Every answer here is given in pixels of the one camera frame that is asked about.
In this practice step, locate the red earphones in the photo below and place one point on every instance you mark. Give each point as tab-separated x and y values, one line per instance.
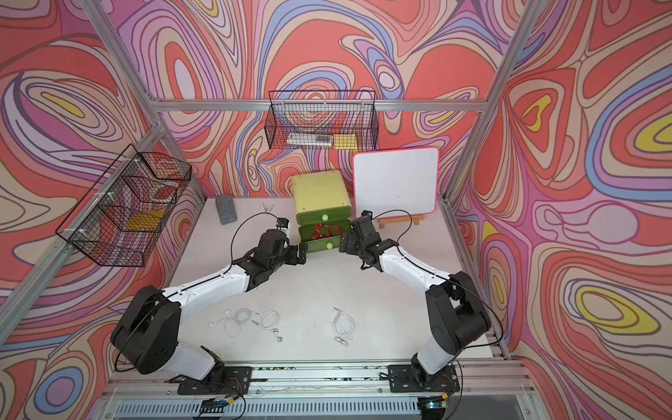
317	234
331	230

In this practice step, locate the green drawer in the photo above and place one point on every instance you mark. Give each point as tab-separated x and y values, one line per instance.
310	217
326	243

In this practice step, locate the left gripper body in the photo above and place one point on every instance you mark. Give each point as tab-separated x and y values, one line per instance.
292	257

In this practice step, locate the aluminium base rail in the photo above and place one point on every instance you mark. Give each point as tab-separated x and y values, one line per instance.
486	389

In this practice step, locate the yellow green drawer cabinet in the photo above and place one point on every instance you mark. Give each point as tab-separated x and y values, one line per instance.
318	191

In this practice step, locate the back black wire basket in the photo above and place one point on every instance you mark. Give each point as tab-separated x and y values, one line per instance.
323	119

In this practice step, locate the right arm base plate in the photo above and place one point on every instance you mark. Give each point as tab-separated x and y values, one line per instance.
412	379

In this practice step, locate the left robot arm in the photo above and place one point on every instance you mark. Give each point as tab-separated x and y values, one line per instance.
147	334

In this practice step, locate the left black wire basket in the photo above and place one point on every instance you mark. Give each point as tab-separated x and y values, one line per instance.
127	215

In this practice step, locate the black wire basket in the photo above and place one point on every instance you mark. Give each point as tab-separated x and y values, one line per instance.
127	215
323	119

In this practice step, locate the pink framed whiteboard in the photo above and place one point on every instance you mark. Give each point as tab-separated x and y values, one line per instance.
392	182

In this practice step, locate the wooden easel stand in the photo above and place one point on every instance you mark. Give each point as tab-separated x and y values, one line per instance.
414	220

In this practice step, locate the white earphones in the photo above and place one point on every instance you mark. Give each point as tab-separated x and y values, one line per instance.
343	326
269	321
232	323

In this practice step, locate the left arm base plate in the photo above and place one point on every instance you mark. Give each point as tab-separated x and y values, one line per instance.
223	380

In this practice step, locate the grey sponge block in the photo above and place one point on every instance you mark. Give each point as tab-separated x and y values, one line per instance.
226	209

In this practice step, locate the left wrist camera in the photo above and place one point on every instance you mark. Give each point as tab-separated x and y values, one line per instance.
282	224

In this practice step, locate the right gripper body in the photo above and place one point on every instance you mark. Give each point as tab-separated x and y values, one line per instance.
354	247

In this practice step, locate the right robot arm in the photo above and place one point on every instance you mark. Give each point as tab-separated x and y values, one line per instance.
457	315

